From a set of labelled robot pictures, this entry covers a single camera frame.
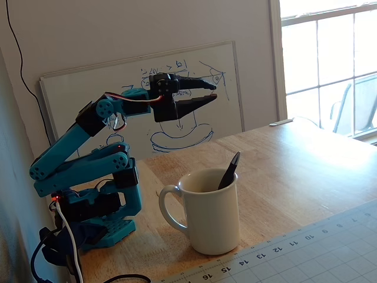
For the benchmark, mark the white ceramic mug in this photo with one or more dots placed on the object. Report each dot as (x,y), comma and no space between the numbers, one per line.
(212,218)

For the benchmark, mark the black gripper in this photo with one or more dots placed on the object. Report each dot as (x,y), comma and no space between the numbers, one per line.
(166,108)

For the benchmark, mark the metal patio chair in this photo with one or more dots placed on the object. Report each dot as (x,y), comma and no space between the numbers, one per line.
(362,103)

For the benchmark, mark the dark blue ballpoint pen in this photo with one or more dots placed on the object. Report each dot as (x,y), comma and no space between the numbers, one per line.
(231,171)

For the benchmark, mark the whiteboard with blue drawings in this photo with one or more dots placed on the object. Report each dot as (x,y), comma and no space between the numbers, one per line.
(224,118)

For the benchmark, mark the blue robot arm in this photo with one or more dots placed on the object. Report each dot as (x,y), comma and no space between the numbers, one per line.
(59,153)

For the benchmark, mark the dark blue table clamp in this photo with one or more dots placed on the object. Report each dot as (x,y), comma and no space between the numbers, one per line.
(59,244)

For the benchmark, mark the grey gridded cutting mat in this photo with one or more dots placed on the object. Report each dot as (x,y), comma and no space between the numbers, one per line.
(324,253)

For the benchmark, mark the white framed window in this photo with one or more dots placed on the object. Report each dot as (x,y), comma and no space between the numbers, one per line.
(335,44)

